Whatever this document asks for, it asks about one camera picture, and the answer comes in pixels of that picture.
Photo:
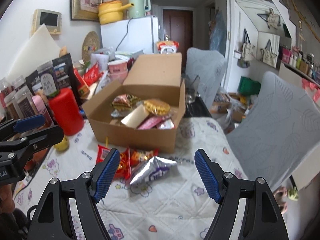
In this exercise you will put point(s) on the brown cardboard box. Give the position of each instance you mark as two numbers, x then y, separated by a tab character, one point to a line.
154	76

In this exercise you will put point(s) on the round yellow cracker pack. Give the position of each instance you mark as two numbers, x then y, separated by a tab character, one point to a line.
156	107

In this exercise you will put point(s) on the white mini fridge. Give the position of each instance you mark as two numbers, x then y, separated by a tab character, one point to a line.
137	34

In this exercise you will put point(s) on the green electric kettle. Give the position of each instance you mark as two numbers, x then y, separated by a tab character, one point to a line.
139	8

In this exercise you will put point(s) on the silver purple snack bag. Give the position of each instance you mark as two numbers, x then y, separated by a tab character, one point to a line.
151	169

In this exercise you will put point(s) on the white quilted tablecloth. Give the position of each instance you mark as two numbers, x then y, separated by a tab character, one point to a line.
175	206

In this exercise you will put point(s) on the red cylindrical canister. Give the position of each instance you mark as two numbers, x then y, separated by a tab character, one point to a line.
66	112

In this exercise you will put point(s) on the yellow pot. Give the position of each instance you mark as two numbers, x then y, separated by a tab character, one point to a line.
112	12

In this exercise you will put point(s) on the grey chair cover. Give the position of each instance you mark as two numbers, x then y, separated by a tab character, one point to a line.
210	66
280	131

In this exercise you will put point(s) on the woven round mat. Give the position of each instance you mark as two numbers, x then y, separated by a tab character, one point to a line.
91	44

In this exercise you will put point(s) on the black coffee bag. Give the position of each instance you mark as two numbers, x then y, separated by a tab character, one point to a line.
66	78

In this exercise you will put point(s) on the pink snack packet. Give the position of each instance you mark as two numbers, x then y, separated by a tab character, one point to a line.
151	122

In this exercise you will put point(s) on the green bag on floor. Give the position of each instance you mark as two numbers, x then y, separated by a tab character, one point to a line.
248	87

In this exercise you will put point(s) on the brown green snack packet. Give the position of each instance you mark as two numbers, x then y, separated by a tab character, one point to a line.
124	102

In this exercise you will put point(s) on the far grey chair cover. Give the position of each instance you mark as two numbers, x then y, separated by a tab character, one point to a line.
210	66

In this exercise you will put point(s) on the red yellow snack bag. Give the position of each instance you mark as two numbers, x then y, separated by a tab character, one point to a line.
131	158

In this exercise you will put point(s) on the wall intercom panel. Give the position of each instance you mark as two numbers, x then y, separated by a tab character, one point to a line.
51	19

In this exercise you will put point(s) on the red white snack stick packet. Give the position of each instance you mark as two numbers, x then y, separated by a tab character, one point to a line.
167	124

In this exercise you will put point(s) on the gold rectangular snack box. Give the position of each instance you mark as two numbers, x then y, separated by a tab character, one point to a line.
136	117

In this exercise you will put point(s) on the near grey chair cover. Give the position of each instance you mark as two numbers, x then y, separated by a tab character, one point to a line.
280	131

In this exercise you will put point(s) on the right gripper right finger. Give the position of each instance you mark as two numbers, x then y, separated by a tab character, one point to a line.
262	217

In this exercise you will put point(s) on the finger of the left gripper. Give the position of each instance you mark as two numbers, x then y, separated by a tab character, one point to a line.
20	151
13	127

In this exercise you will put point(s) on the red foil packet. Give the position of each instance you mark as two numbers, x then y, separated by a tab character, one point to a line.
93	74

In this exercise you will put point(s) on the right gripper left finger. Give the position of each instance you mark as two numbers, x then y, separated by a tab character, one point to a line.
52	218

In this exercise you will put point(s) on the pink paper cup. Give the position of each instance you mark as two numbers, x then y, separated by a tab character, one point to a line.
118	70

